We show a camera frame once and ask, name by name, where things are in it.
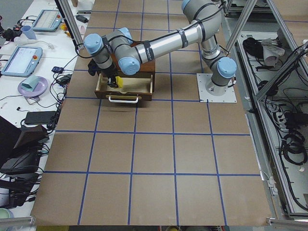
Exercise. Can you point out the wooden drawer with handle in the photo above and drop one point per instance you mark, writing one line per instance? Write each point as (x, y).
(133, 89)

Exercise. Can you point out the black power brick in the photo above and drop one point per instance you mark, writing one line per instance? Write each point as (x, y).
(39, 117)

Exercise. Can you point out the lower teach pendant tablet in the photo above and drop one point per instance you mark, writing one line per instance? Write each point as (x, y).
(23, 61)

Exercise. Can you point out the teal box on plate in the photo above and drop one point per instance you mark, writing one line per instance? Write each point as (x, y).
(30, 83)

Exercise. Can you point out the teach pendant tablet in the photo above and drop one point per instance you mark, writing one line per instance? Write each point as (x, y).
(47, 21)
(23, 61)

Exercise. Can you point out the purple plate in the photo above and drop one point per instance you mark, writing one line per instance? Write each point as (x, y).
(39, 89)

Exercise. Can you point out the dark wooden drawer cabinet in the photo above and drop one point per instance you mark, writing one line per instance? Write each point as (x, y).
(146, 65)

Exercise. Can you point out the upper teach pendant tablet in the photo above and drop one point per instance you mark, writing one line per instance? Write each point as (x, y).
(47, 21)

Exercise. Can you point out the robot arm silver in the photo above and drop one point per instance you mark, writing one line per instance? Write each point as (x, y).
(204, 17)

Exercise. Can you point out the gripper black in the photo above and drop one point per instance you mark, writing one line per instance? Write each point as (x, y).
(109, 72)

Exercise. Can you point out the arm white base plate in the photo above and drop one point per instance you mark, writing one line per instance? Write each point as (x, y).
(210, 93)

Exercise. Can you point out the yellow wooden block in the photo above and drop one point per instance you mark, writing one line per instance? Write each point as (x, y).
(119, 81)

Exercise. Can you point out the lavender cup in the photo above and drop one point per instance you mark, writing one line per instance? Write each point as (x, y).
(28, 32)

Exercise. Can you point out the brown pyramid box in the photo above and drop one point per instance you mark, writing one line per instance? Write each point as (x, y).
(30, 136)

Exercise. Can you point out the aluminium frame post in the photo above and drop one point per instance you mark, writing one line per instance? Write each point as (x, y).
(70, 21)

